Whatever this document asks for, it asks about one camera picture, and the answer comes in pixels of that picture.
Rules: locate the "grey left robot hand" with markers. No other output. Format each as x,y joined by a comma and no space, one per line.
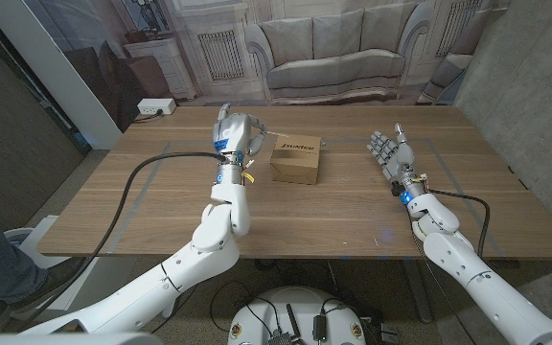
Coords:
233,134

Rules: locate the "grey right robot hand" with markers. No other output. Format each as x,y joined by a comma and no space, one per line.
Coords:
400,160

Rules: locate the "white card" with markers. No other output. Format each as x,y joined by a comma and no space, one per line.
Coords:
276,133

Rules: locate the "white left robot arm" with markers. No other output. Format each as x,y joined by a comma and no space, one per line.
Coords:
180,278

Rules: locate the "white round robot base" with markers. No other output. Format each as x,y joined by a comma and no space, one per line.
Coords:
300,306

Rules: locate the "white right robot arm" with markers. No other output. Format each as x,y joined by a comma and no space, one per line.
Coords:
491,292

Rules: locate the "brown cardboard box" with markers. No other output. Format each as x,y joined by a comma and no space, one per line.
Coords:
300,163

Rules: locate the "white power strip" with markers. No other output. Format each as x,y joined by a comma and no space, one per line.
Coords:
155,106

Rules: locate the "printed living room backdrop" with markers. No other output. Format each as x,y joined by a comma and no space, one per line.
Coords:
333,48

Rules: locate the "black adapter on base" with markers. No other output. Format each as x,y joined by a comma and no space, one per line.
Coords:
319,328

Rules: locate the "black antenna on base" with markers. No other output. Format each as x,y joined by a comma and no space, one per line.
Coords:
292,323

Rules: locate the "person's dark shoe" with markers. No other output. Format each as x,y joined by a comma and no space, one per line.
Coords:
55,278

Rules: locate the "white floor platform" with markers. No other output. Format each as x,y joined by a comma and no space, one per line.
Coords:
75,299

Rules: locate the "white robot torso edge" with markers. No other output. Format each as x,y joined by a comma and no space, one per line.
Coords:
65,339

